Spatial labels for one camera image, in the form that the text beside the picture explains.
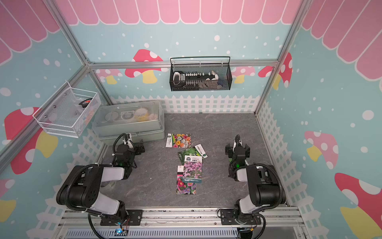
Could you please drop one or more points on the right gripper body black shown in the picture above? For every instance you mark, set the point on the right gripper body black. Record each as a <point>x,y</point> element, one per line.
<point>238,148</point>

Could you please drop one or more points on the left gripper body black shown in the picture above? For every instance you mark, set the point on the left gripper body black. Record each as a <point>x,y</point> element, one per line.
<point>138,148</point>

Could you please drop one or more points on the multicolour ranunculus seed packet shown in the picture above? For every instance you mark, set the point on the multicolour ranunculus seed packet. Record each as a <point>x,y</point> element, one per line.
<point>176,140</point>

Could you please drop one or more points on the green gourd seed packet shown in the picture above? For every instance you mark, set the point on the green gourd seed packet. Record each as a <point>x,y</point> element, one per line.
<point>197,150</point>

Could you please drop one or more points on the purple flower seed packet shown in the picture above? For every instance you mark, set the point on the purple flower seed packet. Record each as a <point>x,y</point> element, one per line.
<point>193,166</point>

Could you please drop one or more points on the pink mixed flower seed packet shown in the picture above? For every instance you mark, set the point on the pink mixed flower seed packet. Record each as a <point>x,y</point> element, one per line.
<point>182,187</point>

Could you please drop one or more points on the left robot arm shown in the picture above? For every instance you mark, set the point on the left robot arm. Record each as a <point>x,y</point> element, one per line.
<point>81,190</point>

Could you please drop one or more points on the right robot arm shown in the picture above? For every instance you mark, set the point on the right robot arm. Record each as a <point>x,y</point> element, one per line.
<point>265,190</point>

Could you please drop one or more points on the translucent green storage box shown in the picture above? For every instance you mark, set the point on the translucent green storage box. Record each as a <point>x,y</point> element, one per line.
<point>142,121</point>

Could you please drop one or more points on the black red object in basket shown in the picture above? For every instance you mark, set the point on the black red object in basket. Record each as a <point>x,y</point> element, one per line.
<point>85,102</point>

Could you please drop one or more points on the small green circuit board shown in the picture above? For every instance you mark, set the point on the small green circuit board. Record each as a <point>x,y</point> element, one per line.
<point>120,233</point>

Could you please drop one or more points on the black white tool in basket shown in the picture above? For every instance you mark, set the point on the black white tool in basket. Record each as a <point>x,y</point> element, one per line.
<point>181,79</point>

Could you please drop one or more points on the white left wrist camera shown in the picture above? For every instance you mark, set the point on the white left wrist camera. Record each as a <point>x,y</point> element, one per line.
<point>127,140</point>

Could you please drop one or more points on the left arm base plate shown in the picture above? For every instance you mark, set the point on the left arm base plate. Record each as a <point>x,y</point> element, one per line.
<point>127,218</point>

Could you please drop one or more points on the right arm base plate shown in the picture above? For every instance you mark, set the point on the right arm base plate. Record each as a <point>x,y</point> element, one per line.
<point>235,217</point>

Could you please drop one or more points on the white wire mesh basket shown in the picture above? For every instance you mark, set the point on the white wire mesh basket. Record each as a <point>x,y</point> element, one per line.
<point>62,115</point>

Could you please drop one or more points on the aluminium front rail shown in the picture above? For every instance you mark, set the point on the aluminium front rail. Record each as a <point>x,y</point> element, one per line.
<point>177,217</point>

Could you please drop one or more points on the black wire mesh basket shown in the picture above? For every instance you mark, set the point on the black wire mesh basket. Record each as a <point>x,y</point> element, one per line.
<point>203,64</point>

